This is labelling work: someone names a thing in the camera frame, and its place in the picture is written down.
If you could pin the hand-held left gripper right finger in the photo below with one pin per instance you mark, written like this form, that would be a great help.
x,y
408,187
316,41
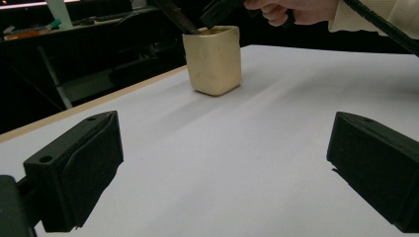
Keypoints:
x,y
378,164

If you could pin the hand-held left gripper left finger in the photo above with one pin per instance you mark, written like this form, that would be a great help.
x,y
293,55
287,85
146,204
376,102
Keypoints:
x,y
77,171

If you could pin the cream square cup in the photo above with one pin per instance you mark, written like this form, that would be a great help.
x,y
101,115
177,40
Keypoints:
x,y
214,62

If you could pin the black office chair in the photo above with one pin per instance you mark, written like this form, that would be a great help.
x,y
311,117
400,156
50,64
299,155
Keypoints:
x,y
145,42

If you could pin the grey metal stand leg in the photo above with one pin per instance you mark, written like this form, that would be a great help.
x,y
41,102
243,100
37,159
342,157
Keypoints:
x,y
52,72

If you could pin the cluttered background desk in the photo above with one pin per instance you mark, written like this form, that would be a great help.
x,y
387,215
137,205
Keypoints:
x,y
29,36

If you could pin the white post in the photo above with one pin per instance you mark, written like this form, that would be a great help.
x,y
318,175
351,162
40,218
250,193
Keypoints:
x,y
59,13

